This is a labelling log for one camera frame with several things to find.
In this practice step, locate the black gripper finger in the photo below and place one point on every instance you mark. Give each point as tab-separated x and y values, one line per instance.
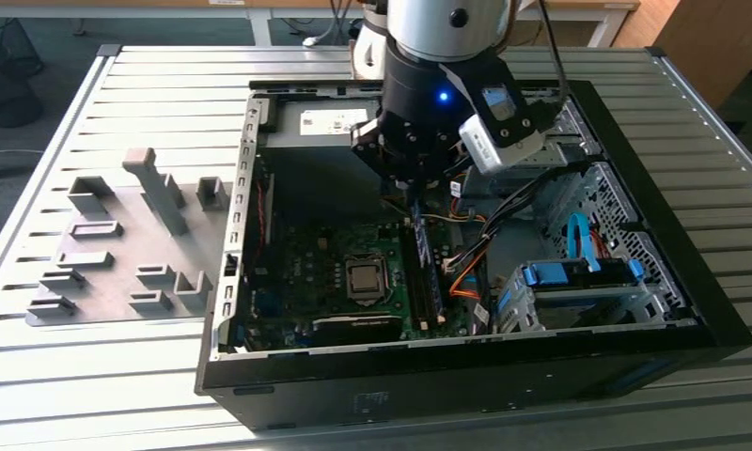
424	192
367	143

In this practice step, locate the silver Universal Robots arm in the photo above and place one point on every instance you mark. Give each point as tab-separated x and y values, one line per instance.
439	28

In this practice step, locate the grey power supply unit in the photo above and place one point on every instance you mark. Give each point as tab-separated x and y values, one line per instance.
313	160

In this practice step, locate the grey metal drive cage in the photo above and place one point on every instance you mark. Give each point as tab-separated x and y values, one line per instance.
495	182

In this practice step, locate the black CPU socket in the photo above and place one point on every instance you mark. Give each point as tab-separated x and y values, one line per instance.
367	258

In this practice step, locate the silver CPU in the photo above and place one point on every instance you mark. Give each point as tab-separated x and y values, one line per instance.
364	277

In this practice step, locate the hard disk in blue carrier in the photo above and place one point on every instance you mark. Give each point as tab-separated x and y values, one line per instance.
548	272

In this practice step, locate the green motherboard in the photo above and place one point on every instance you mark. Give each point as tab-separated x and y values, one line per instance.
300	282

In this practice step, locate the grey metal disk bay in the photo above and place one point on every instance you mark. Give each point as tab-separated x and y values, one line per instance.
520	305

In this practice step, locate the black graphics card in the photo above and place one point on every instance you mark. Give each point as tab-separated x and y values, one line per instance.
357	329

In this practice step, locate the black open PC case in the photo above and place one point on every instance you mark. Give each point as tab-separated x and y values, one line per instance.
476	385

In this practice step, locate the grey plastic parts rack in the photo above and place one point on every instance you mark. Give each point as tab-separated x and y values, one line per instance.
125	244

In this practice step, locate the brown wooden cabinet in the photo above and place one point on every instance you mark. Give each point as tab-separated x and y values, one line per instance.
715	47

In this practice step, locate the white chair base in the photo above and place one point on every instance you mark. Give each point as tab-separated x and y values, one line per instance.
0	160

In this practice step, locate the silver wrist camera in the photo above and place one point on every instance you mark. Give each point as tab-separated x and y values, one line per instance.
495	150

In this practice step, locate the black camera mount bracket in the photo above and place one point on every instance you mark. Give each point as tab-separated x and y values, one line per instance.
529	117

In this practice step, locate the white frame wooden desk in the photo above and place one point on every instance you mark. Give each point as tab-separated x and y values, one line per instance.
608	28

